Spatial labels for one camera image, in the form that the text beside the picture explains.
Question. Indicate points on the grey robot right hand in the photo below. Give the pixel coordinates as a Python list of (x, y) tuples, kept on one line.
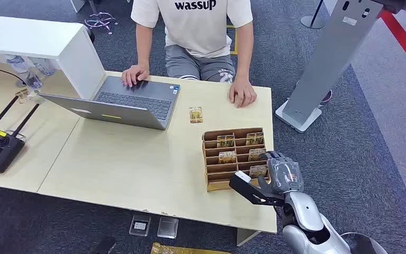
[(284, 175)]

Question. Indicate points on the small beige clip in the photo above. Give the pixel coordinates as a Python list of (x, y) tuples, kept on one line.
[(22, 95)]

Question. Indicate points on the person's left forearm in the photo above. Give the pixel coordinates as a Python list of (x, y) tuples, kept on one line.
[(245, 52)]

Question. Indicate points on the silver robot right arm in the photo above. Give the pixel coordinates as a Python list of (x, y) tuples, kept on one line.
[(306, 214)]

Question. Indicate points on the grey open laptop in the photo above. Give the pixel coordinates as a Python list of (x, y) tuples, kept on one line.
[(133, 101)]

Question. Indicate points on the person's right hand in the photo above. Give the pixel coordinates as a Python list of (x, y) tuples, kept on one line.
[(134, 74)]

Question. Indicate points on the grey slanted kiosk stand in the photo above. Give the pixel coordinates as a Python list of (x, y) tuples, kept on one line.
[(329, 56)]

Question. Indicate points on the clear plastic card case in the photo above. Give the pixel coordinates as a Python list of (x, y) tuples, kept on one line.
[(140, 225), (168, 228)]

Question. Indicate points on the wooden slotted card holder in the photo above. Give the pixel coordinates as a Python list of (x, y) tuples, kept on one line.
[(224, 168)]

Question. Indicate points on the gold foil sheet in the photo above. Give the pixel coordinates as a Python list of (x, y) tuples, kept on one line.
[(182, 250)]

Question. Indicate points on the person's left hand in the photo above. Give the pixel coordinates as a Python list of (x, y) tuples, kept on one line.
[(242, 92)]

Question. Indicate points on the person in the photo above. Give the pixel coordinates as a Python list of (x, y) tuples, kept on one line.
[(196, 28)]

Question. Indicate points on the white box shelf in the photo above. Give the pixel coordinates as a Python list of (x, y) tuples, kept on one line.
[(49, 42)]

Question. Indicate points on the round stanchion base with pole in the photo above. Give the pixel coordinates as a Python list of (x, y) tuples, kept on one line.
[(313, 21)]

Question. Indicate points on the clear plastic water bottle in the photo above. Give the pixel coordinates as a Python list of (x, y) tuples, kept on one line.
[(44, 66), (24, 72)]

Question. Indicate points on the beige table leg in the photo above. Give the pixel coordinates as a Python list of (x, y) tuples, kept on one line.
[(246, 236)]

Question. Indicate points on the person's right forearm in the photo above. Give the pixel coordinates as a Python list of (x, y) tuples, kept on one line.
[(143, 47)]

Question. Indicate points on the black wrist camera with pale box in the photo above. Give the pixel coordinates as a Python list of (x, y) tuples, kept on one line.
[(250, 191)]

